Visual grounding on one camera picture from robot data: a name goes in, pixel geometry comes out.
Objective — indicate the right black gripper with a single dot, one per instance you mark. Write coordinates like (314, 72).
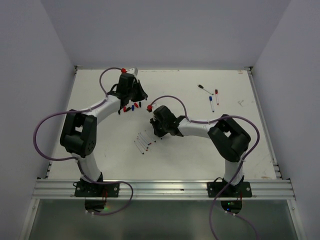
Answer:
(159, 133)

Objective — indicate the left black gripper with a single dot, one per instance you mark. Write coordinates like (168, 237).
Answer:
(142, 94)

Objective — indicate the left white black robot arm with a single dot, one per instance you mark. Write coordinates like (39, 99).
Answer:
(79, 132)

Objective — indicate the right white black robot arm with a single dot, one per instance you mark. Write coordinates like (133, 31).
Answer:
(229, 138)

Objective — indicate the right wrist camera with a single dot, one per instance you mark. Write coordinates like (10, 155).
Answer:
(153, 112)

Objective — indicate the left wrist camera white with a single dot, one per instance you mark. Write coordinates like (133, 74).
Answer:
(133, 71)

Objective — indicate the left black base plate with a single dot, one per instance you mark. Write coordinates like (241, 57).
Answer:
(86, 189)

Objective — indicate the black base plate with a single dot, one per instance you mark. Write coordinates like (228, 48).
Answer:
(86, 189)
(243, 189)

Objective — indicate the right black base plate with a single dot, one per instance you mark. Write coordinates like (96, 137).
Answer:
(243, 189)

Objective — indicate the aluminium mounting rail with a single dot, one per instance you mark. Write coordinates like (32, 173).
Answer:
(193, 190)

